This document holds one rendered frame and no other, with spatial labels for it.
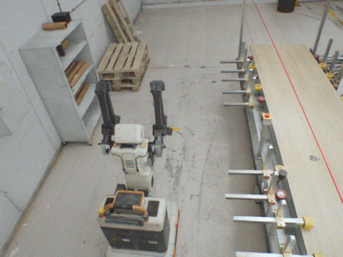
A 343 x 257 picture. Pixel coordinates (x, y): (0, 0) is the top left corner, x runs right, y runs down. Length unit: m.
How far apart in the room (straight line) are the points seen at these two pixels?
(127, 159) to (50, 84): 1.82
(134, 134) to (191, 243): 1.41
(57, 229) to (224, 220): 1.86
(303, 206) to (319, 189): 0.22
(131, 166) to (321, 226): 1.43
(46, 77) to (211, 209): 2.50
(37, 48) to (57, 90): 0.57
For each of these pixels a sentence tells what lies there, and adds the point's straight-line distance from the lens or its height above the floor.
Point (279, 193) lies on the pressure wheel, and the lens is 2.21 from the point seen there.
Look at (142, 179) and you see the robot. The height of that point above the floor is 0.85.
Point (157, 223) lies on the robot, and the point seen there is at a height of 0.81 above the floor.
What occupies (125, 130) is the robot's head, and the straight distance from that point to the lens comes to 2.00.
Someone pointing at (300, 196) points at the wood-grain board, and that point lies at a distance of 2.24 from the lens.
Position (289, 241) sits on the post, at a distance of 1.77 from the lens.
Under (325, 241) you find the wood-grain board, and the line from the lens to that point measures 2.10.
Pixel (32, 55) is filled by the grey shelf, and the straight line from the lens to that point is 3.45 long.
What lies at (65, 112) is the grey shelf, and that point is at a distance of 3.77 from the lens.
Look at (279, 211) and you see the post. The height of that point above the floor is 1.03.
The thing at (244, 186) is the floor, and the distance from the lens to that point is 3.32.
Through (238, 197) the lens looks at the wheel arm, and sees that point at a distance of 2.17.
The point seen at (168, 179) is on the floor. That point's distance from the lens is 3.36.
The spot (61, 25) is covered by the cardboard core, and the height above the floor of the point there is 1.60.
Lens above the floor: 2.65
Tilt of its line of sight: 41 degrees down
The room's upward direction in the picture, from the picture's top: 7 degrees counter-clockwise
